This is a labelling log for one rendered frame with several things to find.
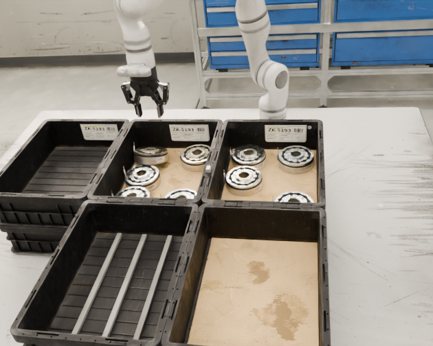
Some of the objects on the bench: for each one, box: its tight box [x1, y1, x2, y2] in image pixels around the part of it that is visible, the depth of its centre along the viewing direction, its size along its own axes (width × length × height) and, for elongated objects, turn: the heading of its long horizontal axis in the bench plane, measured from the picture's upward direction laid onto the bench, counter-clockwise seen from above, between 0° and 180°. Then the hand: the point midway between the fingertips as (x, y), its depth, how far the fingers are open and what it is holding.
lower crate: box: [0, 223, 68, 255], centre depth 150 cm, size 40×30×12 cm
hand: (149, 111), depth 138 cm, fingers open, 5 cm apart
